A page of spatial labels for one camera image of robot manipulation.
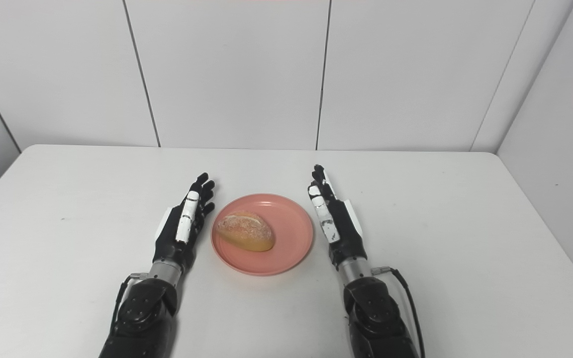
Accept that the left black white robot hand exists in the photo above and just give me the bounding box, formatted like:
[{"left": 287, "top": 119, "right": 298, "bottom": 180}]
[{"left": 152, "top": 173, "right": 216, "bottom": 274}]

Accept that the pink round plate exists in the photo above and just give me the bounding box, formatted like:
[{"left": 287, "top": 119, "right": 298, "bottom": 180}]
[{"left": 210, "top": 193, "right": 315, "bottom": 276}]

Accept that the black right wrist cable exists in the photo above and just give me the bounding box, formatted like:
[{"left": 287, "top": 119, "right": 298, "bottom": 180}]
[{"left": 372, "top": 267, "right": 426, "bottom": 358}]

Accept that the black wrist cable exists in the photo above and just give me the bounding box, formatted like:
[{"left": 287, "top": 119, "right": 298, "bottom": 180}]
[
  {"left": 372, "top": 267, "right": 426, "bottom": 358},
  {"left": 110, "top": 272, "right": 149, "bottom": 334}
]

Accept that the golden bread roll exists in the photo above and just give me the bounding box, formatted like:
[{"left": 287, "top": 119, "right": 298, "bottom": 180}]
[{"left": 215, "top": 211, "right": 276, "bottom": 253}]

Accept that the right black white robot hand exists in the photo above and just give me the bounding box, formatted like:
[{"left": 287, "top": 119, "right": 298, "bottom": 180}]
[{"left": 307, "top": 165, "right": 368, "bottom": 271}]

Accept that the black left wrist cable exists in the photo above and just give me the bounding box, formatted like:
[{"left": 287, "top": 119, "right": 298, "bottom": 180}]
[{"left": 110, "top": 272, "right": 149, "bottom": 334}]

